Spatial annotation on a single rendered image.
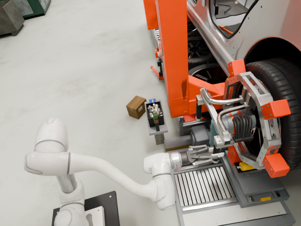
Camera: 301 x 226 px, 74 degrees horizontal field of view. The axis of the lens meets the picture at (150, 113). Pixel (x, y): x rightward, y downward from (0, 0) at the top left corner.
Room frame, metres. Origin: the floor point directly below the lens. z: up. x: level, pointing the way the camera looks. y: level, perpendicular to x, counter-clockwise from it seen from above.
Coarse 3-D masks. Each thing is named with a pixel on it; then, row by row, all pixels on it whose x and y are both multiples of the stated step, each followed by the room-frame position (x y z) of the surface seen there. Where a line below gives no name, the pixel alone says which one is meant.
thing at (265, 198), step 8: (224, 152) 0.98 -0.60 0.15; (224, 160) 0.90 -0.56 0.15; (224, 168) 0.85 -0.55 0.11; (232, 176) 0.74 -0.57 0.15; (232, 184) 0.68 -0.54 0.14; (240, 192) 0.60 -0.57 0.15; (272, 192) 0.54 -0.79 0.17; (280, 192) 0.54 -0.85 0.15; (240, 200) 0.54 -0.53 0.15; (248, 200) 0.52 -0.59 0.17; (256, 200) 0.52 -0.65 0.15; (264, 200) 0.50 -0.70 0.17; (272, 200) 0.50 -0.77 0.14; (280, 200) 0.49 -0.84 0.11
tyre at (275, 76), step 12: (264, 60) 0.92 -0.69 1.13; (276, 60) 0.86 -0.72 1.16; (288, 60) 0.82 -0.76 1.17; (300, 60) 0.80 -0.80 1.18; (252, 72) 0.88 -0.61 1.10; (264, 72) 0.78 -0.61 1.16; (276, 72) 0.74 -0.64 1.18; (288, 72) 0.72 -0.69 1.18; (300, 72) 0.71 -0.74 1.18; (276, 84) 0.68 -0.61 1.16; (288, 84) 0.66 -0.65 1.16; (300, 84) 0.65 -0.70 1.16; (276, 96) 0.64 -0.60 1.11; (288, 96) 0.60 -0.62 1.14; (300, 96) 0.59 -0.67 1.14; (300, 108) 0.55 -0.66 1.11; (288, 120) 0.53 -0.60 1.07; (300, 120) 0.51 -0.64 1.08; (288, 132) 0.50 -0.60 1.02; (300, 132) 0.48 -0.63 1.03; (288, 144) 0.47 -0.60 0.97; (300, 144) 0.45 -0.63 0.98; (288, 156) 0.44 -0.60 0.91; (300, 156) 0.43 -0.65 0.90; (300, 168) 0.43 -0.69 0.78
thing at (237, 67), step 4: (236, 60) 0.98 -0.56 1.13; (240, 60) 0.98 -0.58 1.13; (228, 64) 1.01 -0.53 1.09; (232, 64) 0.97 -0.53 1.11; (236, 64) 0.97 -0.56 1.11; (240, 64) 0.96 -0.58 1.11; (244, 64) 0.96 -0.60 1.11; (228, 68) 1.00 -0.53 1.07; (232, 68) 0.95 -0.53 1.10; (236, 68) 0.95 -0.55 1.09; (240, 68) 0.95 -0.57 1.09; (244, 68) 0.94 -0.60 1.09; (232, 72) 0.94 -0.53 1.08; (236, 72) 0.93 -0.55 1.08; (240, 72) 0.93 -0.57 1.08; (244, 72) 0.93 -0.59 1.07; (232, 76) 0.94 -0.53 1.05
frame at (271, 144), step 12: (228, 84) 0.97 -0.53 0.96; (252, 84) 0.79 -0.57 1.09; (252, 96) 0.70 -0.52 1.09; (264, 96) 0.66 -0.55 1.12; (264, 120) 0.57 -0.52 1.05; (276, 120) 0.56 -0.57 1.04; (264, 132) 0.54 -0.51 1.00; (276, 132) 0.52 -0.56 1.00; (240, 144) 0.75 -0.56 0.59; (264, 144) 0.51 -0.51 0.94; (276, 144) 0.48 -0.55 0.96; (240, 156) 0.66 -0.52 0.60; (252, 156) 0.61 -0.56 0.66; (264, 156) 0.48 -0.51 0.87; (264, 168) 0.48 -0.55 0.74
